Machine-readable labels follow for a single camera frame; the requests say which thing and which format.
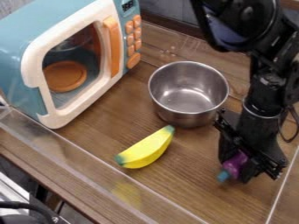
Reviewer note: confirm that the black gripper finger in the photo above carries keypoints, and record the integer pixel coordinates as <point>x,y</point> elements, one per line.
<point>229,147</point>
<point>251,169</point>

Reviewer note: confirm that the purple toy eggplant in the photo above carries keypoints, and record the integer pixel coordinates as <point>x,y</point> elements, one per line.
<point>231,167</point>

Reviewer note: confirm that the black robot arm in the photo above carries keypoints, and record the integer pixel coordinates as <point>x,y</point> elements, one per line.
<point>254,27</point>

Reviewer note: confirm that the silver metal pot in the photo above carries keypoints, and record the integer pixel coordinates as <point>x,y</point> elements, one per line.
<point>188,90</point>

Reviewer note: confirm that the clear acrylic barrier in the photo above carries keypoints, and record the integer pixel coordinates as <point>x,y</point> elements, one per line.
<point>99,190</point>

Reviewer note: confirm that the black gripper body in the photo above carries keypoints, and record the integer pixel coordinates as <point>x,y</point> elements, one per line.
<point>258,132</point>

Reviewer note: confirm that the yellow toy banana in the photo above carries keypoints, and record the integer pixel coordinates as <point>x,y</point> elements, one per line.
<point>147,150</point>

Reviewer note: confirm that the orange microwave turntable plate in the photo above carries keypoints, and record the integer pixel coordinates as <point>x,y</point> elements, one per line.
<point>64,76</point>

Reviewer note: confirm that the blue toy microwave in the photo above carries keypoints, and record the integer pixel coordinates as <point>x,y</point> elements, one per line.
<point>95,32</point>

